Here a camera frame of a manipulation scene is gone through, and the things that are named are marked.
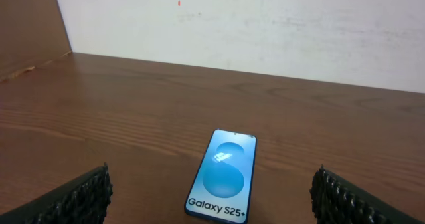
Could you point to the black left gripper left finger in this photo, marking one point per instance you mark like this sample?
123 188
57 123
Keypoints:
83 200

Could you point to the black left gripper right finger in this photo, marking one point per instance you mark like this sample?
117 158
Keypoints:
337 201

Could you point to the blue Galaxy smartphone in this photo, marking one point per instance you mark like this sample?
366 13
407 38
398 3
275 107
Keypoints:
222 187

